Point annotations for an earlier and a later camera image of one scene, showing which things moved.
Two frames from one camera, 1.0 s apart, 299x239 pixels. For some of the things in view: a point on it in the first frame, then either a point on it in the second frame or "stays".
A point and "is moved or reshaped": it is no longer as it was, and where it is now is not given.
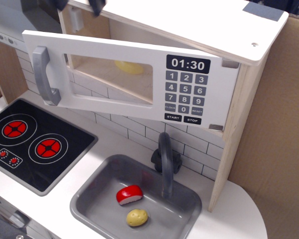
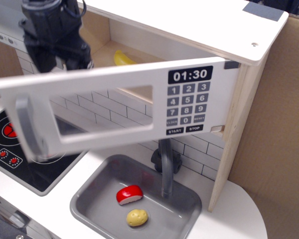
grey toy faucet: [167, 162] stays
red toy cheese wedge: [128, 194] stays
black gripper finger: [60, 4] -> [44, 60]
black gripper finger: [97, 6] -> [76, 62]
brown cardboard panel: [272, 159] stays
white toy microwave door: [187, 88] is moved or reshaped
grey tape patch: [263, 11] stays
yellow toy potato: [136, 217] stays
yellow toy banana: [129, 66] -> [120, 59]
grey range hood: [9, 18] stays
